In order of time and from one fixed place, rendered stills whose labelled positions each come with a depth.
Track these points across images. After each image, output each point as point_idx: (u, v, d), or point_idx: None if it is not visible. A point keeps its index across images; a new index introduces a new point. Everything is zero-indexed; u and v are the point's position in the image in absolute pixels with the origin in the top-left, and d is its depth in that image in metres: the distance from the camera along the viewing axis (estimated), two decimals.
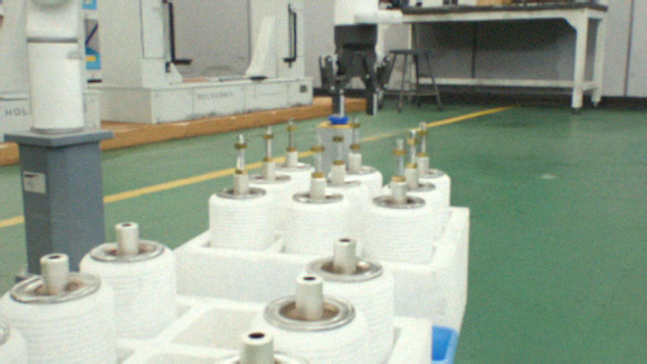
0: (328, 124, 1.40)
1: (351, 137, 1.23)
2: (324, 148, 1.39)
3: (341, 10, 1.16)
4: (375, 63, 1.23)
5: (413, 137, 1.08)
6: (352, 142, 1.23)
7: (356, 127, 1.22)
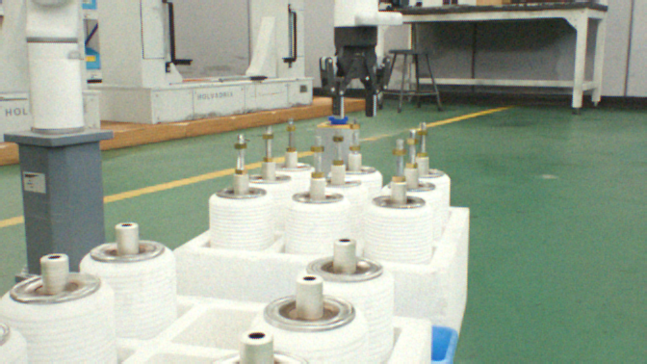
0: (328, 124, 1.40)
1: (356, 138, 1.23)
2: (324, 148, 1.39)
3: (341, 12, 1.16)
4: (375, 64, 1.23)
5: (413, 137, 1.08)
6: (356, 143, 1.23)
7: (350, 127, 1.23)
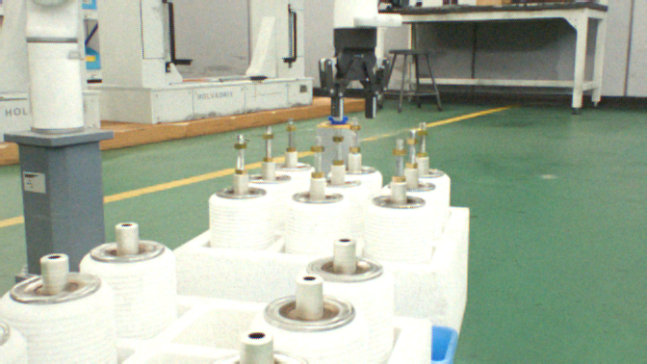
0: (328, 124, 1.40)
1: (354, 139, 1.22)
2: (324, 148, 1.39)
3: (341, 13, 1.16)
4: (375, 65, 1.23)
5: (413, 137, 1.08)
6: (354, 143, 1.23)
7: (359, 128, 1.23)
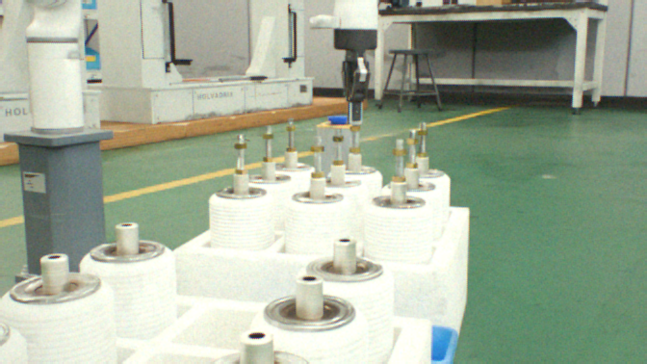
0: (328, 124, 1.40)
1: (357, 139, 1.23)
2: (324, 148, 1.39)
3: None
4: None
5: (413, 137, 1.08)
6: (356, 144, 1.23)
7: (350, 129, 1.23)
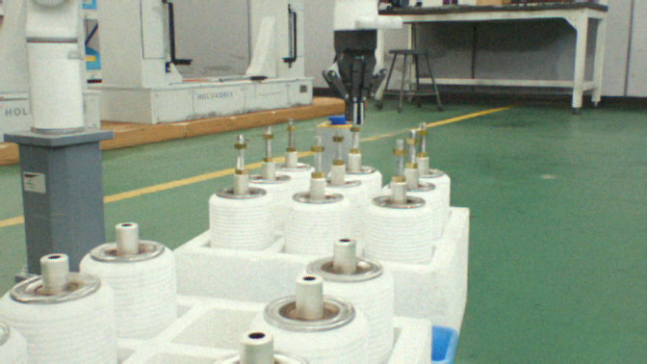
0: (328, 124, 1.40)
1: (353, 141, 1.23)
2: (324, 148, 1.39)
3: (341, 14, 1.16)
4: (371, 71, 1.23)
5: (413, 137, 1.08)
6: (353, 145, 1.23)
7: (359, 130, 1.23)
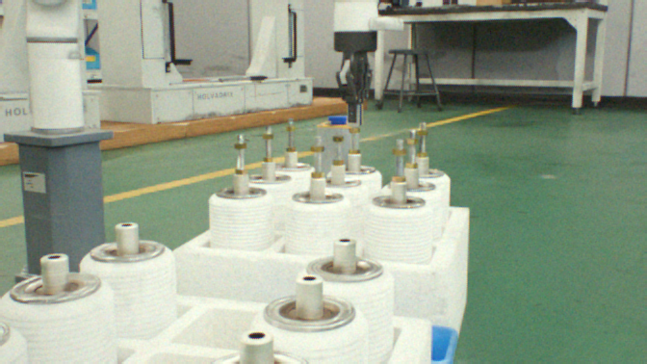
0: (328, 124, 1.40)
1: (351, 142, 1.23)
2: (324, 148, 1.39)
3: (352, 16, 1.15)
4: None
5: (413, 137, 1.08)
6: (351, 146, 1.23)
7: (354, 132, 1.22)
